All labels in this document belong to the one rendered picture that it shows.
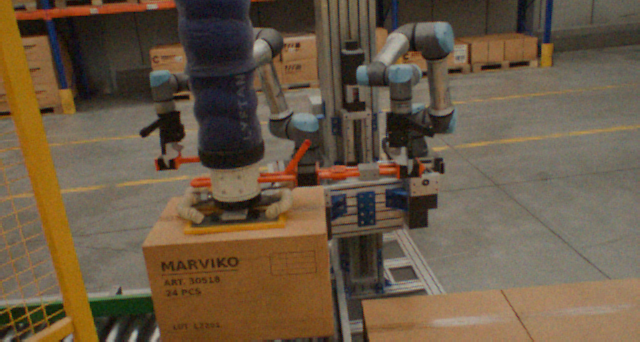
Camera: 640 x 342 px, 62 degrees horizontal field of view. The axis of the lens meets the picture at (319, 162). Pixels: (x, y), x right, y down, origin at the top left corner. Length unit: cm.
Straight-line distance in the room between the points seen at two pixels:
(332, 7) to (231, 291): 132
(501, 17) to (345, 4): 900
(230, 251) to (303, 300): 30
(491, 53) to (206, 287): 856
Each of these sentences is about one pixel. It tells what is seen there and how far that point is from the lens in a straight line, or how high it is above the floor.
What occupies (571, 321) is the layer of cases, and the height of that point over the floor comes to 54.
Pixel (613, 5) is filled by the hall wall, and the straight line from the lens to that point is 1255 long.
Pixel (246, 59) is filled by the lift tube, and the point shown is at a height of 163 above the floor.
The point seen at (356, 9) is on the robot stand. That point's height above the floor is 170.
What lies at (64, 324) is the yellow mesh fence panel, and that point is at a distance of 170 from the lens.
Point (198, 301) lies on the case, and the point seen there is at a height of 86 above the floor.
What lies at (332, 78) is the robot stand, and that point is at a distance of 253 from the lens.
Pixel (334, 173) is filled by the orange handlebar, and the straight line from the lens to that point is 183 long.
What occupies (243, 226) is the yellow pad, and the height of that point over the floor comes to 110.
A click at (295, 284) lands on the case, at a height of 90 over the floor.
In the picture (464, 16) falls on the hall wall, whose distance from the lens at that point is 1105.
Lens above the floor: 188
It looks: 20 degrees down
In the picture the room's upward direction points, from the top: 4 degrees counter-clockwise
